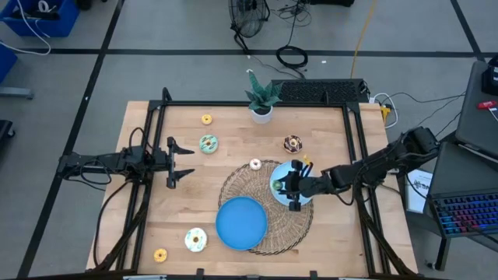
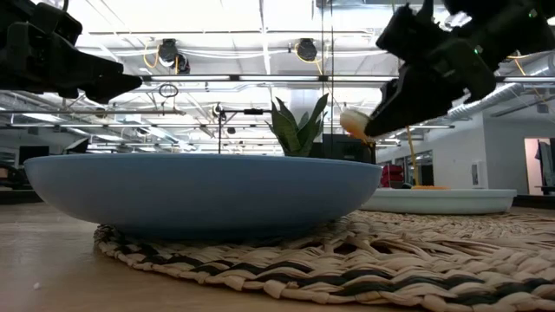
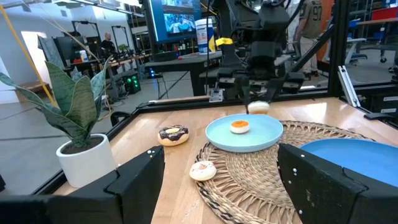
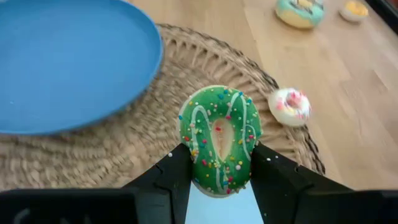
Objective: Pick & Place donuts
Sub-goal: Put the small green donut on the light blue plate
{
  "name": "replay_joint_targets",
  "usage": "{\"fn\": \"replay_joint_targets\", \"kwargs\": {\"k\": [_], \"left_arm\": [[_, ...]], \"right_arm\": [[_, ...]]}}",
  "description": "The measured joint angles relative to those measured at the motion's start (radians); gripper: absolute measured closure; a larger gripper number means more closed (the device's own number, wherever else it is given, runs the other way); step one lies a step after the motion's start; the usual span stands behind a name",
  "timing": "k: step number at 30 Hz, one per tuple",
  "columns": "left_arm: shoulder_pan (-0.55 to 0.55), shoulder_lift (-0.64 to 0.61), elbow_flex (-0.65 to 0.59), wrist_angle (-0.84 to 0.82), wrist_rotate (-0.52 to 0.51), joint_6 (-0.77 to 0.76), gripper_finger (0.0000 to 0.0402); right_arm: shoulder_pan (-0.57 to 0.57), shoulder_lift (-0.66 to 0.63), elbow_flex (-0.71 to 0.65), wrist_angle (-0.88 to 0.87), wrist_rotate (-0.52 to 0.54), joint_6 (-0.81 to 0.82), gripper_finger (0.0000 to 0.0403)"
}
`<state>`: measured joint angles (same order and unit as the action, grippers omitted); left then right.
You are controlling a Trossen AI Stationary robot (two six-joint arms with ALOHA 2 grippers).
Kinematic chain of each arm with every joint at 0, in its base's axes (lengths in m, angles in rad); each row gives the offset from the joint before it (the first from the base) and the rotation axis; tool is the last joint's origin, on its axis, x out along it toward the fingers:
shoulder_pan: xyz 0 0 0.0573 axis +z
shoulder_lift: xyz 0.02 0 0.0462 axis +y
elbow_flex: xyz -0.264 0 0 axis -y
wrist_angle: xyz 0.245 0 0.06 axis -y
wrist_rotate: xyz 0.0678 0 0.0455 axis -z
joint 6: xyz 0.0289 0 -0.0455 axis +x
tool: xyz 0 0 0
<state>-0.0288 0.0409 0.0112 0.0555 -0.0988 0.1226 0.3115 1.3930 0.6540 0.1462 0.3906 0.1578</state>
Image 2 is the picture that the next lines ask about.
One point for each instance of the dark hanging garment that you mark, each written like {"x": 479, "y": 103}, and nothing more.
{"x": 547, "y": 162}

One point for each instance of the black boom stand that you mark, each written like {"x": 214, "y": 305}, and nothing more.
{"x": 219, "y": 134}

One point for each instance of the yellow crumb topped donut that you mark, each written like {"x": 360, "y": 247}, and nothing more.
{"x": 353, "y": 121}

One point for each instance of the silver ventilation duct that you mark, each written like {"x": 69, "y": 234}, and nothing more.
{"x": 485, "y": 102}

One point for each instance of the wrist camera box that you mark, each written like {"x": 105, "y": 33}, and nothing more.
{"x": 56, "y": 24}
{"x": 407, "y": 34}

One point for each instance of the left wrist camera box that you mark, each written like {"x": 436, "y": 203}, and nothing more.
{"x": 56, "y": 24}

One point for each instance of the black monitor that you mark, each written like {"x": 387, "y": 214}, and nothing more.
{"x": 34, "y": 154}

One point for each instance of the long grey ceiling rail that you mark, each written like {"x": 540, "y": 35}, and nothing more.
{"x": 86, "y": 112}

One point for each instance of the long ceiling light strip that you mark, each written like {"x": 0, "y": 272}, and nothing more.
{"x": 277, "y": 78}

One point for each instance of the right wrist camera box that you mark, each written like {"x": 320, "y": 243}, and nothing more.
{"x": 407, "y": 34}

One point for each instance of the green snake plant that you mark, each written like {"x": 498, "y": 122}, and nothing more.
{"x": 295, "y": 130}

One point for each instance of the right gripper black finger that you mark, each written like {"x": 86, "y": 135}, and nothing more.
{"x": 390, "y": 126}
{"x": 412, "y": 93}

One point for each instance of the red stacked seats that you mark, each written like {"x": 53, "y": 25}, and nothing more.
{"x": 392, "y": 173}

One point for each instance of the dark blue shallow bowl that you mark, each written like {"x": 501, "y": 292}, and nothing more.
{"x": 195, "y": 190}

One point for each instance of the pale blue plate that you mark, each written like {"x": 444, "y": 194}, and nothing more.
{"x": 442, "y": 201}

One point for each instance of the round woven straw mat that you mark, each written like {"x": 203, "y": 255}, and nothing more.
{"x": 390, "y": 260}

